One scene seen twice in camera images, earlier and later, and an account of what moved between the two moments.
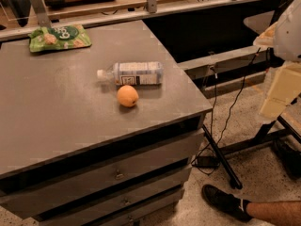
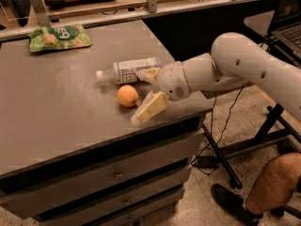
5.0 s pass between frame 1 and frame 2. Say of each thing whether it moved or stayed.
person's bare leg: moved
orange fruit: stayed
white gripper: moved
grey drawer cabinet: stayed
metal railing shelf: stayed
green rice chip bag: stayed
